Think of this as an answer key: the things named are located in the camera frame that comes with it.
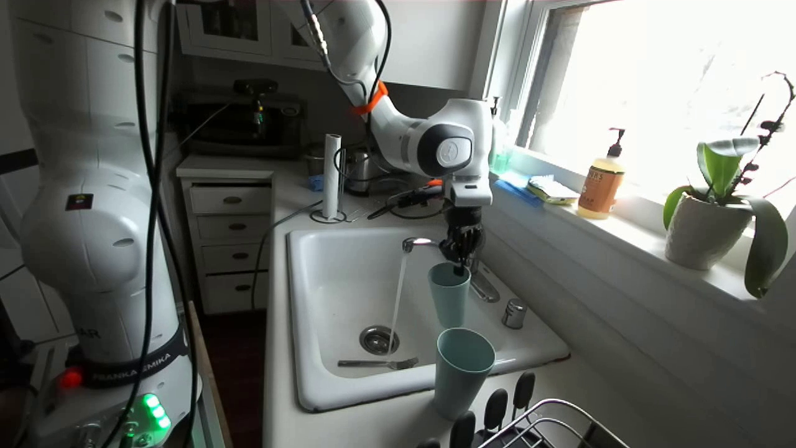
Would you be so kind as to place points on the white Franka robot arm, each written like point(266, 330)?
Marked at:
point(82, 232)

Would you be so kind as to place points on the white sink basin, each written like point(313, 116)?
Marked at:
point(349, 290)

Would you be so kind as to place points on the metal sink drain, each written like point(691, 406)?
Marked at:
point(380, 339)

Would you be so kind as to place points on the black camera on stand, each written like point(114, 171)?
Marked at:
point(254, 91)

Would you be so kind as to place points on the metal spoon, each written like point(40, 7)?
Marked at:
point(375, 365)

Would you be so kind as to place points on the chrome sink faucet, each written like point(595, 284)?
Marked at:
point(487, 288)

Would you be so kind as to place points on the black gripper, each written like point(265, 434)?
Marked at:
point(464, 224)

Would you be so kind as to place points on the orange soap pump bottle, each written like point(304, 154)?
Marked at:
point(600, 191)

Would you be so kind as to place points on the grey robot mount base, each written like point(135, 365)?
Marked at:
point(101, 406)

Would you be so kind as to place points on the yellow sponge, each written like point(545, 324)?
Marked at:
point(550, 191)

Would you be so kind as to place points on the green lit device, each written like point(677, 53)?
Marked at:
point(151, 419)

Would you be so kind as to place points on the red stop button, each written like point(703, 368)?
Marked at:
point(71, 379)

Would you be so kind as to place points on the grey-blue plastic cup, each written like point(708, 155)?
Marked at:
point(462, 375)
point(449, 302)

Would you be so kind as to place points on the dish drying rack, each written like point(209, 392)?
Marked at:
point(497, 412)

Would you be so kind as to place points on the white window frame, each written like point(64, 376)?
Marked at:
point(518, 34)

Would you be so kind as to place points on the green soap pump bottle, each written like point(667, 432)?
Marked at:
point(503, 151)

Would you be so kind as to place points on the white drawer cabinet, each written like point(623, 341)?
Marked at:
point(227, 251)

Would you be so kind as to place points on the white upper wall cabinet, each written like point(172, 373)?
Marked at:
point(432, 42)

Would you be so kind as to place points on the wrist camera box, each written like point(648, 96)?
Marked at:
point(472, 192)

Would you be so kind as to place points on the chrome sink hole cap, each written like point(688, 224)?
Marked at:
point(513, 315)

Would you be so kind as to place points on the blue cloth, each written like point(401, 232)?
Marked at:
point(515, 182)

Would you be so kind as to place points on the metal canister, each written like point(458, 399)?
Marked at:
point(360, 173)

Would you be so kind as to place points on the orchid in white pot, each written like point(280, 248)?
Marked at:
point(704, 232)

